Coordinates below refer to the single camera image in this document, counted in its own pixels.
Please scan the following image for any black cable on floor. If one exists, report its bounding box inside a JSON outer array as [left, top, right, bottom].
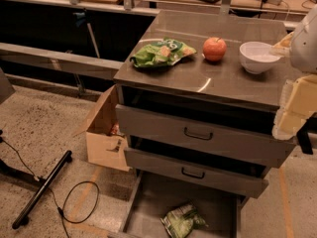
[[0, 129, 101, 238]]

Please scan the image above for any bottom open grey drawer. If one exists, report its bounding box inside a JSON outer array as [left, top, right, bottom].
[[120, 172, 242, 238]]

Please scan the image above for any middle grey drawer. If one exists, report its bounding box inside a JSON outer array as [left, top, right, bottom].
[[124, 148, 268, 198]]

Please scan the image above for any white bowl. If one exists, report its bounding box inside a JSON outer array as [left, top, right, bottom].
[[239, 42, 280, 74]]

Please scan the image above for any grey drawer cabinet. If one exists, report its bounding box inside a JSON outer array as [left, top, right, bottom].
[[113, 9, 317, 238]]

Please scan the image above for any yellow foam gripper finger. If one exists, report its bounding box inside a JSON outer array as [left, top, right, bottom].
[[271, 74, 317, 140], [269, 32, 293, 58]]

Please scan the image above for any green jalapeno chip bag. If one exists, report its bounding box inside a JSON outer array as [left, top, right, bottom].
[[160, 202, 206, 238]]

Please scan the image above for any top grey drawer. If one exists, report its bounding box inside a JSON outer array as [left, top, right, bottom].
[[114, 103, 297, 169]]

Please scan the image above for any red apple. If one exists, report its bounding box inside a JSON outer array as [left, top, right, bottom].
[[203, 37, 227, 61]]

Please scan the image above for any metal railing beam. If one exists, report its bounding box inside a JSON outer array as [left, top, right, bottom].
[[0, 43, 122, 80]]

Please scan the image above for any cardboard box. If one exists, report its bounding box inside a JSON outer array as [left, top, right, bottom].
[[73, 86, 130, 172]]

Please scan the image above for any green snack bag on counter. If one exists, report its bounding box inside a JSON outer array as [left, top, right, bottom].
[[130, 38, 196, 68]]

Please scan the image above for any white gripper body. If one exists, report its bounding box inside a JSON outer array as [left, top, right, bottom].
[[290, 5, 317, 73]]

